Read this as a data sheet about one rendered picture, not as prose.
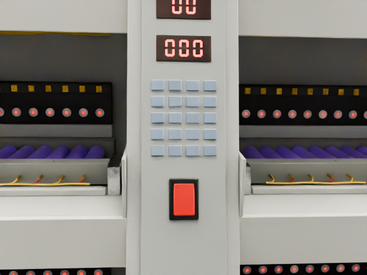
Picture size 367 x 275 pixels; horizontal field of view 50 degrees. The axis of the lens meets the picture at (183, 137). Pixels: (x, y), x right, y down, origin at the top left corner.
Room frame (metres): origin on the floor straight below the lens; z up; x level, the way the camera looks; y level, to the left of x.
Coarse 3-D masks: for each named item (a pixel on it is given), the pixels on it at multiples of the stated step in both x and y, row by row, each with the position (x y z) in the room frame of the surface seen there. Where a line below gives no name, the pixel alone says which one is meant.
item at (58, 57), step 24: (0, 48) 0.51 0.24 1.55; (24, 48) 0.51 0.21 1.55; (48, 48) 0.52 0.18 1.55; (72, 48) 0.52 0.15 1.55; (96, 48) 0.52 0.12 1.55; (120, 48) 0.52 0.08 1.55; (240, 48) 0.53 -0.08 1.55; (264, 48) 0.54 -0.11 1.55; (288, 48) 0.54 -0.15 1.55; (312, 48) 0.54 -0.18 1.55; (336, 48) 0.54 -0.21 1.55; (360, 48) 0.55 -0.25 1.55; (0, 72) 0.51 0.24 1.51; (24, 72) 0.51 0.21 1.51; (48, 72) 0.52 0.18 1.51; (72, 72) 0.52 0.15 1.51; (96, 72) 0.52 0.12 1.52; (120, 72) 0.52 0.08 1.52; (240, 72) 0.53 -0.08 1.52; (264, 72) 0.54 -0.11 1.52; (288, 72) 0.54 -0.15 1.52; (312, 72) 0.54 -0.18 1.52; (336, 72) 0.54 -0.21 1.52; (360, 72) 0.55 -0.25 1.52; (120, 96) 0.52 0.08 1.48; (120, 120) 0.52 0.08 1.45; (120, 144) 0.52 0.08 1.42
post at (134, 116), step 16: (128, 0) 0.32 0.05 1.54; (128, 16) 0.33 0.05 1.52; (128, 32) 0.32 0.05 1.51; (128, 48) 0.32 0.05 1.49; (128, 64) 0.33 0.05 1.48; (128, 80) 0.32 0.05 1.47; (128, 96) 0.32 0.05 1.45; (128, 112) 0.33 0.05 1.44; (128, 128) 0.32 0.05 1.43; (128, 144) 0.32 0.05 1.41; (128, 160) 0.33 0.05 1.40; (128, 176) 0.33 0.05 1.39; (128, 192) 0.32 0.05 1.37; (128, 208) 0.32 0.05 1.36; (128, 224) 0.33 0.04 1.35; (128, 240) 0.33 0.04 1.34; (128, 256) 0.32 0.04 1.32; (128, 272) 0.32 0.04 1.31
